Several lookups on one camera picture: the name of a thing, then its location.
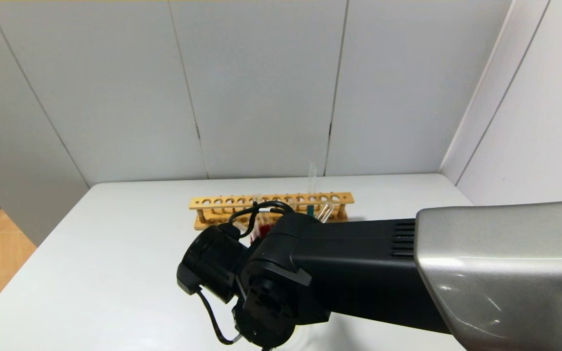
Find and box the test tube with blue pigment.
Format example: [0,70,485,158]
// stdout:
[307,163,318,217]

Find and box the test tube with yellow pigment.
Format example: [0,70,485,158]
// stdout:
[317,203,336,225]

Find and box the wooden test tube rack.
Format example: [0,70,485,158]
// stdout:
[189,192,355,231]

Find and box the red plastic cup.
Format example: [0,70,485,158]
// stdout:
[249,217,274,243]

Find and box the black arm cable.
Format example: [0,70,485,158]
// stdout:
[230,201,296,239]

